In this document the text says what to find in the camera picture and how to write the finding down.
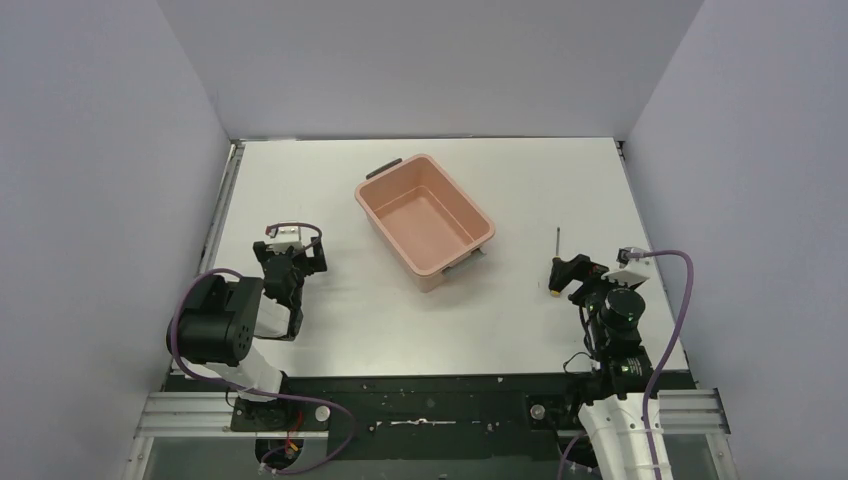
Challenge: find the black yellow screwdriver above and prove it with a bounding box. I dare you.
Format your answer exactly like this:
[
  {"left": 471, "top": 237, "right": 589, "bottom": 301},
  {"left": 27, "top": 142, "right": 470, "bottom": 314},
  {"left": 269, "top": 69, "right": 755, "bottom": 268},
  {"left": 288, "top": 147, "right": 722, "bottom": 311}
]
[{"left": 548, "top": 227, "right": 564, "bottom": 297}]

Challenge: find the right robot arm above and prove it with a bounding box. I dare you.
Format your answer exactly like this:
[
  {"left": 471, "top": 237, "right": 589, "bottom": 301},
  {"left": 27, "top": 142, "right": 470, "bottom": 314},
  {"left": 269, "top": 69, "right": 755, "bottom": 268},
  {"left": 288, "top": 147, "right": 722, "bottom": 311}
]
[{"left": 548, "top": 248, "right": 672, "bottom": 479}]

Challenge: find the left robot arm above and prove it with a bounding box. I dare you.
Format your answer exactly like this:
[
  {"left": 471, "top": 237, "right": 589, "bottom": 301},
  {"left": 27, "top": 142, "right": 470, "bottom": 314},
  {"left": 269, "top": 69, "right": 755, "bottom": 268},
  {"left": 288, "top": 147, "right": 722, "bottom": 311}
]
[{"left": 166, "top": 235, "right": 327, "bottom": 431}]

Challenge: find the pink plastic bin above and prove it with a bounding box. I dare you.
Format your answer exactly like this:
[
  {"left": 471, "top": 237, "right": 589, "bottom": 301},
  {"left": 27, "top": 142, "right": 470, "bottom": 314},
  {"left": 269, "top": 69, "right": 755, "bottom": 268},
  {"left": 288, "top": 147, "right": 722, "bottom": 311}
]
[{"left": 354, "top": 154, "right": 496, "bottom": 292}]

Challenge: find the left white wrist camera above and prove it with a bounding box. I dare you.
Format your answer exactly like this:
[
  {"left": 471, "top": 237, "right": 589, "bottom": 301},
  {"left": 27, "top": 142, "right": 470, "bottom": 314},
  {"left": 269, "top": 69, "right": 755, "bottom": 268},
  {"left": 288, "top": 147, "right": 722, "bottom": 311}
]
[{"left": 265, "top": 222, "right": 312, "bottom": 254}]

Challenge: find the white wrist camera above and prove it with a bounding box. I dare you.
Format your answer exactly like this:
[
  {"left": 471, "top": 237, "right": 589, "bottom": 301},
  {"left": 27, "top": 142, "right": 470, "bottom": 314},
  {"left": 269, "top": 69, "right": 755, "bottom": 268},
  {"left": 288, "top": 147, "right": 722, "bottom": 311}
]
[
  {"left": 265, "top": 222, "right": 312, "bottom": 254},
  {"left": 601, "top": 247, "right": 653, "bottom": 289}
]

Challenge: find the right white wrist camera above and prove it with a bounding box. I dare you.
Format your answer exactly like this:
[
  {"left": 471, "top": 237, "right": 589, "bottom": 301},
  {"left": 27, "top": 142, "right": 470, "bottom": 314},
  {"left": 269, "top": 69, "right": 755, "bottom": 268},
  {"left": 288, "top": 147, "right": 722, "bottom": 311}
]
[{"left": 601, "top": 247, "right": 653, "bottom": 289}]

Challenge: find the aluminium left side rail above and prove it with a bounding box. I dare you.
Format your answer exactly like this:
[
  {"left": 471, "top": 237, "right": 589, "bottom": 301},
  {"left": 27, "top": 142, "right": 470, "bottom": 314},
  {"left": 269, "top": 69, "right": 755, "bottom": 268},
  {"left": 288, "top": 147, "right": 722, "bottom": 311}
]
[{"left": 197, "top": 140, "right": 245, "bottom": 274}]

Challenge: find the aluminium rail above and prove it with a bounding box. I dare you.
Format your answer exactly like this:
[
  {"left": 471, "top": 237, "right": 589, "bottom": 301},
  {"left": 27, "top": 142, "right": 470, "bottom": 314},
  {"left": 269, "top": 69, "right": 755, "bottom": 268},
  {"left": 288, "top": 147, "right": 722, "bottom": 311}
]
[
  {"left": 197, "top": 140, "right": 245, "bottom": 274},
  {"left": 123, "top": 389, "right": 739, "bottom": 479}
]

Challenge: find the aluminium front rail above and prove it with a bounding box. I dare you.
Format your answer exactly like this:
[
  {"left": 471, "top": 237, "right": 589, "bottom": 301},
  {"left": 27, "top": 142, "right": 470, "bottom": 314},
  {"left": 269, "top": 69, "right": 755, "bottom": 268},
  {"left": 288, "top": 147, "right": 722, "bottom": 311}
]
[{"left": 123, "top": 389, "right": 739, "bottom": 479}]

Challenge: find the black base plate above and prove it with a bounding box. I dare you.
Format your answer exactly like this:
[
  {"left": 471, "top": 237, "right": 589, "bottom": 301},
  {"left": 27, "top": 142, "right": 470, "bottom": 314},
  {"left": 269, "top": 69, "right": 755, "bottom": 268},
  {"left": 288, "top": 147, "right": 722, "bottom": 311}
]
[{"left": 163, "top": 370, "right": 698, "bottom": 463}]

